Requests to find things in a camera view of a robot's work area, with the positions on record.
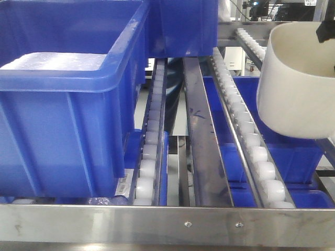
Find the steel divider rail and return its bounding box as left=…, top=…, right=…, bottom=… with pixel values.
left=183, top=57, right=233, bottom=207

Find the steel front shelf rail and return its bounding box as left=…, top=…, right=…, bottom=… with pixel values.
left=1, top=204, right=334, bottom=248

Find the white roller track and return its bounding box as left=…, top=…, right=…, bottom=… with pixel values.
left=210, top=48, right=296, bottom=209
left=130, top=59, right=168, bottom=207
left=235, top=28, right=266, bottom=70

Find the right white roller track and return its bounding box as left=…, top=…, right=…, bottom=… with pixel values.
left=210, top=48, right=296, bottom=209

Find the left white roller track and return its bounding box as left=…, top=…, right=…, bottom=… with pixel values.
left=130, top=59, right=168, bottom=207

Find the far white roller track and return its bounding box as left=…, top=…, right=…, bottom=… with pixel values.
left=235, top=28, right=266, bottom=70

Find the blue crate lower right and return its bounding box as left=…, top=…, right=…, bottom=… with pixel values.
left=203, top=76, right=334, bottom=209

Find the blue crate lower left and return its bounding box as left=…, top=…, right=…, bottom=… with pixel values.
left=1, top=129, right=168, bottom=206

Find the blue crate upper middle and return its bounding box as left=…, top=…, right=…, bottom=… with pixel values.
left=147, top=1, right=218, bottom=58

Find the large blue crate front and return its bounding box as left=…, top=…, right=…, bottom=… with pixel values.
left=1, top=1, right=150, bottom=198

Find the white plastic bin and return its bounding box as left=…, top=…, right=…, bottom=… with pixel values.
left=256, top=21, right=334, bottom=139

